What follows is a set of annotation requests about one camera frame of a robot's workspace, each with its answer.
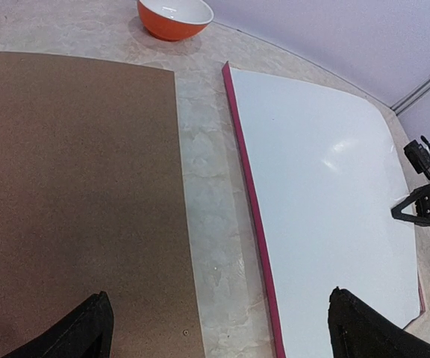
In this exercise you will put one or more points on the pink wooden picture frame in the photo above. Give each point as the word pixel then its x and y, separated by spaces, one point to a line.
pixel 252 209

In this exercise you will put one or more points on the right aluminium corner post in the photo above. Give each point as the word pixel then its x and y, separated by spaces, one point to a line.
pixel 411 98

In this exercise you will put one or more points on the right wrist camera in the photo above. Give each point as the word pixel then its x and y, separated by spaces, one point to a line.
pixel 418 156

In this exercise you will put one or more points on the orange white bowl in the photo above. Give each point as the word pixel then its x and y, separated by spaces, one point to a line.
pixel 175 20

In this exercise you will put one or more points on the red dark sunset photo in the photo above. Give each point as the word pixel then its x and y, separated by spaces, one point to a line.
pixel 330 205

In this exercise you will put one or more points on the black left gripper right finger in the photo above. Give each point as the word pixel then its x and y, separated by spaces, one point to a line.
pixel 357 330

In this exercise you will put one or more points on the brown cardboard backing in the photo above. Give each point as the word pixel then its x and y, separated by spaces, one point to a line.
pixel 92 200

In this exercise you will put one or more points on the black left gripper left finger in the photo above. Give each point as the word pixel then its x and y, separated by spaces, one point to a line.
pixel 86 331

